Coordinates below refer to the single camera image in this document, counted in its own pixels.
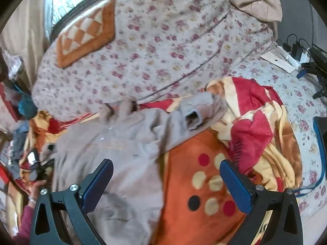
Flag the orange checked blanket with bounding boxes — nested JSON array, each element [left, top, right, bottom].
[[55, 0, 122, 69]]

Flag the beige blanket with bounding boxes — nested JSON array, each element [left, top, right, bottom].
[[209, 0, 283, 35]]

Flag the blue jeans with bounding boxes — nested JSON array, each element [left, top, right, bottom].
[[10, 122, 34, 164]]

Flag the white flat box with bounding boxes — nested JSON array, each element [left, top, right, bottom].
[[260, 51, 298, 73]]

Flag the orange red yellow printed blanket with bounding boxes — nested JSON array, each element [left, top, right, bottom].
[[15, 77, 303, 245]]

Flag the floral bed sheet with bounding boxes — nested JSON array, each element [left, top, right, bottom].
[[230, 43, 327, 220]]

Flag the person's left hand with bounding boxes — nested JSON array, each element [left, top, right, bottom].
[[26, 180, 48, 202]]

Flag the white power strip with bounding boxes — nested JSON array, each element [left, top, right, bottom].
[[289, 48, 312, 69]]

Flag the blue cable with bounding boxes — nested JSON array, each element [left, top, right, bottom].
[[294, 163, 326, 197]]

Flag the black device with blue parts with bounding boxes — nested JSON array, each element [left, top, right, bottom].
[[296, 45, 327, 100]]

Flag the floral quilt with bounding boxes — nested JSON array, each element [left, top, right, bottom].
[[32, 0, 278, 121]]

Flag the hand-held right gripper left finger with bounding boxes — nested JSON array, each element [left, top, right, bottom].
[[30, 159, 114, 245]]

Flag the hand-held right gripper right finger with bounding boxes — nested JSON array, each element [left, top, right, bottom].
[[219, 159, 303, 245]]

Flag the dark blue-edged object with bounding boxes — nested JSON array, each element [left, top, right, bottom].
[[314, 116, 327, 164]]

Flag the teal cloth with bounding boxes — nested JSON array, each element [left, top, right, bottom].
[[17, 92, 39, 120]]

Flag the grey button-up jacket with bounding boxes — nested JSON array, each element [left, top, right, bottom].
[[42, 92, 228, 245]]

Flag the person's left forearm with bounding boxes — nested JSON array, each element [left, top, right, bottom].
[[13, 200, 36, 245]]

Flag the beige curtain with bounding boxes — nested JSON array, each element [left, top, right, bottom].
[[0, 0, 52, 87]]

